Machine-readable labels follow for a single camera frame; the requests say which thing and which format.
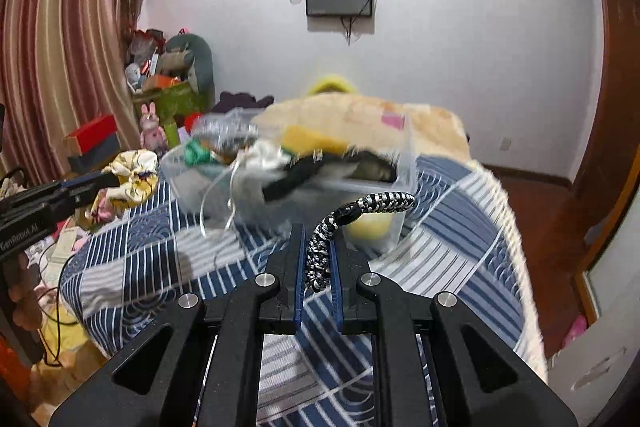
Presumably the green cardboard box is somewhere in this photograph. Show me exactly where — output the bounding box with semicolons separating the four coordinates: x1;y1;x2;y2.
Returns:
132;82;213;122

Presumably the person's hand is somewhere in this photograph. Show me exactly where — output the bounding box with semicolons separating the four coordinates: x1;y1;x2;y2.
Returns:
3;253;42;332

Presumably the red plush item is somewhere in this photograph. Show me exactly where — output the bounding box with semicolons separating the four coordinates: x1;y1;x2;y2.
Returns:
183;113;202;133

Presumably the yellow plush ring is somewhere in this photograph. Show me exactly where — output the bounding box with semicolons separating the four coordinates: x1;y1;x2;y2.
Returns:
305;74;359;96

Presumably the red shoe box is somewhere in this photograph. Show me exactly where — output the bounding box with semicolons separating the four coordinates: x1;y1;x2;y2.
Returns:
63;115;120;174

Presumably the black bag with chain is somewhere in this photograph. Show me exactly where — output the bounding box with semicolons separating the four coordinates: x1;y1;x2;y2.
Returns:
262;124;398;202

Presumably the striped red curtain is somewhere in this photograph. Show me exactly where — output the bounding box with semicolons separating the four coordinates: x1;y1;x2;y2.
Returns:
1;0;143;184

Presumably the grey green plush toy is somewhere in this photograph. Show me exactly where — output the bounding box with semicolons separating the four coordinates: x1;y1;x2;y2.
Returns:
156;32;215;94

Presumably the black white braided strap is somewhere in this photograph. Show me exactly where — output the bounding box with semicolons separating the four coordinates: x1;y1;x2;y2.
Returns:
304;189;418;294

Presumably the white drawstring pouch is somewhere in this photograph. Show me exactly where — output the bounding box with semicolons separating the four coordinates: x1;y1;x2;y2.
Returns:
196;138;292;237

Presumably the floral cream cloth pouch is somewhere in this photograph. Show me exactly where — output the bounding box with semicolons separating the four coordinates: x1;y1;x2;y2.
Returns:
85;150;160;223

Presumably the pink rabbit figurine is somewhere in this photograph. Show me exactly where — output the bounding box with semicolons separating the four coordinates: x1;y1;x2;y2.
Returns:
140;102;168;157

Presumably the clear plastic storage box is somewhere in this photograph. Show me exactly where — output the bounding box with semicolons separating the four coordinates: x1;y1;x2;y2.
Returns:
160;106;416;236

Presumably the green bottle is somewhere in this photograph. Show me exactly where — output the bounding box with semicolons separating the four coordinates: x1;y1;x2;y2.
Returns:
163;121;181;150

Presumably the dark purple garment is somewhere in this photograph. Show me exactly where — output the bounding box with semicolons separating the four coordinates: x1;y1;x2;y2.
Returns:
212;91;274;114

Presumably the green knitted cloth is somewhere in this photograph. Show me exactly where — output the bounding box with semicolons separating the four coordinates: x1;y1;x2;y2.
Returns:
183;139;220;167

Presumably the brown wooden door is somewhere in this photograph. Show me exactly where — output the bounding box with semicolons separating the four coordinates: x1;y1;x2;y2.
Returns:
524;0;640;327

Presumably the beige patchwork plush blanket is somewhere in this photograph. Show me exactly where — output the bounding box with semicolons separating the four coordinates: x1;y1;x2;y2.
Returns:
254;93;472;164

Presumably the yellow plush ball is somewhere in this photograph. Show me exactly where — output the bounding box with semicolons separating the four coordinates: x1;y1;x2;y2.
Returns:
345;213;394;243

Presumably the blue white patterned tablecloth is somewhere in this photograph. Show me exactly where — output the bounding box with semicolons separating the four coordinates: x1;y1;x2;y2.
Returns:
60;156;548;426

